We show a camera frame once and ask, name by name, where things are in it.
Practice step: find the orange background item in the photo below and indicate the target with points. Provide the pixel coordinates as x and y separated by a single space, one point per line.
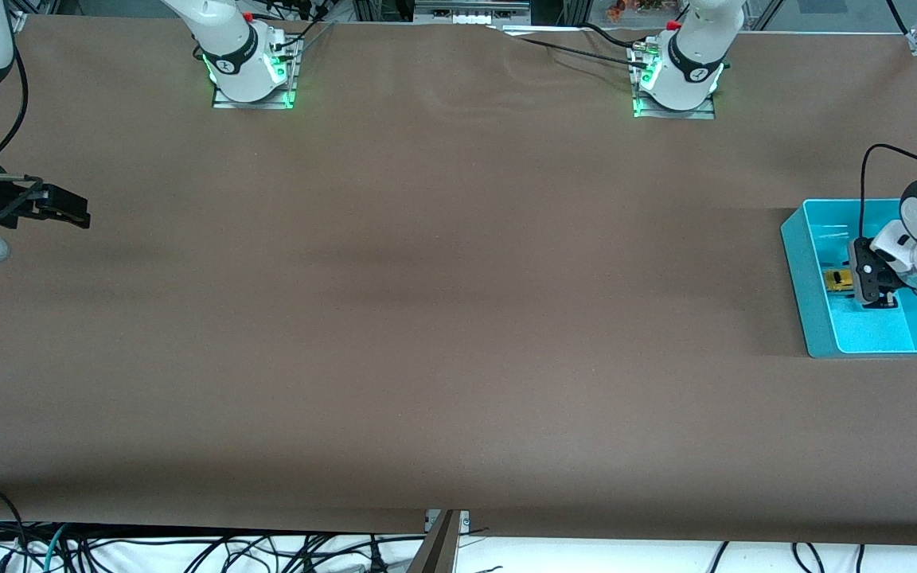
634 6

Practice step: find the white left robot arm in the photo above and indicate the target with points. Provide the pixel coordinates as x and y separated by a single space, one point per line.
693 56

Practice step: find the yellow beetle toy car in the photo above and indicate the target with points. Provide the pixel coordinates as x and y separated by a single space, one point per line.
837 280

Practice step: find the small metal table bracket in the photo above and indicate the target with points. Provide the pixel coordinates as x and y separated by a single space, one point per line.
465 521

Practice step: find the teal plastic bin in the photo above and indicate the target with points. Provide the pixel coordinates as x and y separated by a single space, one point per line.
817 318

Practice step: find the brown table cover sheet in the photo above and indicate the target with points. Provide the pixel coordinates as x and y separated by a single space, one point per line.
458 318

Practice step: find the grey slanted support post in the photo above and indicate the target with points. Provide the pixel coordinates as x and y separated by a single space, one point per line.
433 549

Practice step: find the white connector strip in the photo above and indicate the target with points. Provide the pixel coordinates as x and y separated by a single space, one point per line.
478 19

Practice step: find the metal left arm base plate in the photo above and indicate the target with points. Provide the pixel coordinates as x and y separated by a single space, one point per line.
701 115

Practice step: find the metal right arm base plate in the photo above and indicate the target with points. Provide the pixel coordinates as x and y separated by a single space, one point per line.
224 103

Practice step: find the aluminium background frame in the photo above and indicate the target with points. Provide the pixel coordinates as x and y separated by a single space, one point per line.
554 9

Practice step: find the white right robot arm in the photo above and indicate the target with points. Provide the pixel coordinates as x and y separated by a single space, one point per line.
228 48

